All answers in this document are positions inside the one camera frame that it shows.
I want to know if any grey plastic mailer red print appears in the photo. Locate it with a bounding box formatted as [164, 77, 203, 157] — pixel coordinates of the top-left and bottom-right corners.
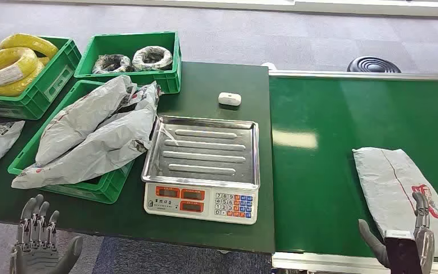
[352, 147, 438, 258]

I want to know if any pale wrapped wire coil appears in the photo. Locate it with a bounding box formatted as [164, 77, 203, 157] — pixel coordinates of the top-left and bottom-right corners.
[132, 46, 174, 72]

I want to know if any green conveyor belt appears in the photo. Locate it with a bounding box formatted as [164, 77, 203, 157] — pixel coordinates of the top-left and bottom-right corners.
[269, 75, 438, 264]

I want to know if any electronic scale steel tray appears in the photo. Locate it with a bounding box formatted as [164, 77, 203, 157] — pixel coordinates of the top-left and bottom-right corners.
[141, 115, 261, 225]

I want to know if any black ribbed round disc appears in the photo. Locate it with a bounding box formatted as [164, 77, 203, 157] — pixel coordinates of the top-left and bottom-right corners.
[346, 56, 402, 74]

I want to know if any green crate holding yellow coils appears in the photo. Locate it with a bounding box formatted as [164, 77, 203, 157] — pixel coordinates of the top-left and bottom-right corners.
[0, 35, 83, 121]

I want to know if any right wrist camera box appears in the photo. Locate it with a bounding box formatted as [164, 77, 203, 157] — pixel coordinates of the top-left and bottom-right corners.
[384, 229, 422, 274]

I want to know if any green crate holding wrapped coils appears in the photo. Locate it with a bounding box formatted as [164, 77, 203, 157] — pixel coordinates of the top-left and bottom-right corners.
[74, 31, 183, 95]

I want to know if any dark wrapped wire coil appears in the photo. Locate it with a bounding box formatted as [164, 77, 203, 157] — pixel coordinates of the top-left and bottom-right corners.
[92, 54, 133, 75]

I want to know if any small white plastic device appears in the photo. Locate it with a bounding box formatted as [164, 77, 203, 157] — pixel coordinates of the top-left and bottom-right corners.
[218, 92, 242, 107]

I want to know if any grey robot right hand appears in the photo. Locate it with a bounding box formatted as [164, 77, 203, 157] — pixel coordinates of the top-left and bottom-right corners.
[358, 192, 435, 274]

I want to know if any silver conveyor frame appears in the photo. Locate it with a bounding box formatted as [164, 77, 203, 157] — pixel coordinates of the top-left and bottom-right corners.
[268, 69, 438, 274]

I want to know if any yellow wire coil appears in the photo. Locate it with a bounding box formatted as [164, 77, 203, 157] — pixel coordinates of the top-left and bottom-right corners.
[0, 33, 59, 60]
[0, 59, 47, 98]
[0, 47, 39, 87]

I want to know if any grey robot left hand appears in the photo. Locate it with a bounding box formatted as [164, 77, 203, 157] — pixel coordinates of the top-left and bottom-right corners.
[9, 194, 84, 274]

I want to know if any green crate holding mailers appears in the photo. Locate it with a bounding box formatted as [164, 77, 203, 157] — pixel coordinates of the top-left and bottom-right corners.
[7, 79, 152, 206]

